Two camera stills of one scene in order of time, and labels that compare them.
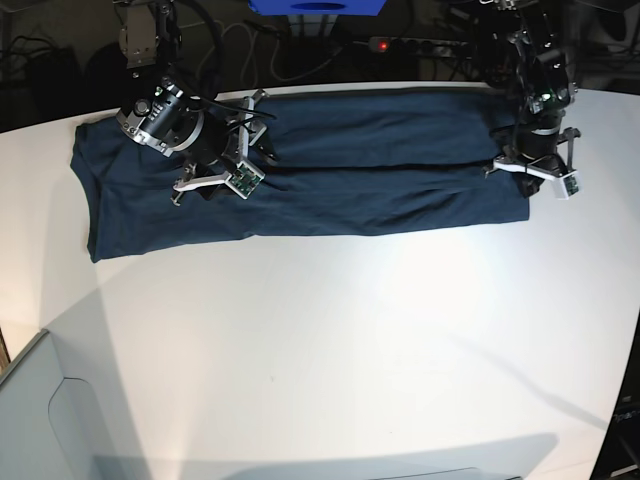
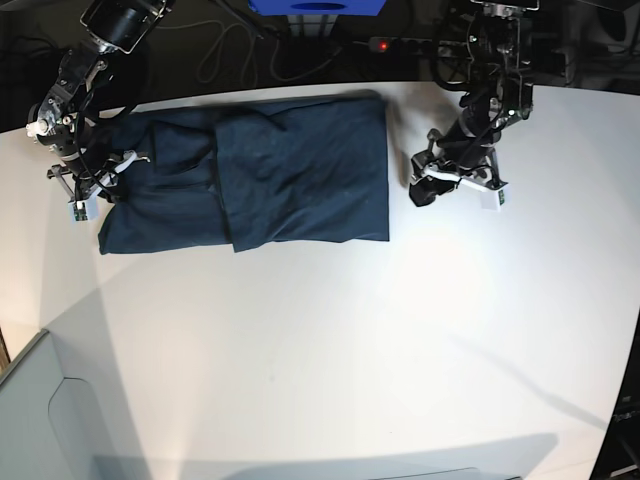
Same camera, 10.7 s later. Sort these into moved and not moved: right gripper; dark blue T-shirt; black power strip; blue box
Moved: dark blue T-shirt; right gripper
Not moved: black power strip; blue box
